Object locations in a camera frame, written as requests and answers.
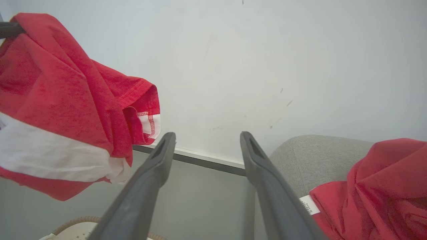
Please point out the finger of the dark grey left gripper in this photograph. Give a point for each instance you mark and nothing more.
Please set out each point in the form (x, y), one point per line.
(10, 29)

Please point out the grey fabric sofa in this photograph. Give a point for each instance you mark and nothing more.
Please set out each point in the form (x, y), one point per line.
(313, 160)

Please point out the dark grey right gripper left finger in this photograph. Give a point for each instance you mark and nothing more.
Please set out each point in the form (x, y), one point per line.
(140, 200)

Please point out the plain red garment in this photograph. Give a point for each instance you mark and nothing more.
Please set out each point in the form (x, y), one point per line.
(380, 193)

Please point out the red and white garment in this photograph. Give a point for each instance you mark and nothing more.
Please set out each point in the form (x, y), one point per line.
(56, 100)

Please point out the white basket with wicker rim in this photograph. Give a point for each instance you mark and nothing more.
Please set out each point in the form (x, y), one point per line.
(75, 228)

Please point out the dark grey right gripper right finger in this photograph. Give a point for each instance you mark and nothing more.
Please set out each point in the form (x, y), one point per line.
(280, 206)

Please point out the white and grey baseboard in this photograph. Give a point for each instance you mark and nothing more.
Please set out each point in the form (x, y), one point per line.
(206, 161)

